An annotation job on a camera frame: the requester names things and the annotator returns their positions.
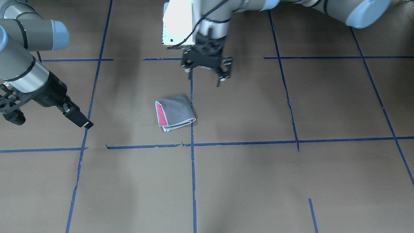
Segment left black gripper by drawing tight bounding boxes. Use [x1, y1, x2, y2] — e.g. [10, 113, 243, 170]
[181, 33, 233, 87]

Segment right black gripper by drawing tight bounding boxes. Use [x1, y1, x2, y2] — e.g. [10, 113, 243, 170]
[0, 73, 94, 129]

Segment pink towel with grey edge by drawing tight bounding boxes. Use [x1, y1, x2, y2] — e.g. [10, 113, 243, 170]
[155, 94, 197, 132]

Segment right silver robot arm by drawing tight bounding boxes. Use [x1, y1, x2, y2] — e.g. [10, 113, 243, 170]
[0, 0, 93, 129]

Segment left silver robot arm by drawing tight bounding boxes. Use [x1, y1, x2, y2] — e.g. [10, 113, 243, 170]
[176, 0, 392, 86]

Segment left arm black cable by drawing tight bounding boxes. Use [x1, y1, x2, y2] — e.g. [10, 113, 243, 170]
[167, 0, 231, 50]

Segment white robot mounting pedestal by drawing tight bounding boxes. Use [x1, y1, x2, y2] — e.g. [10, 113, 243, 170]
[162, 0, 201, 46]

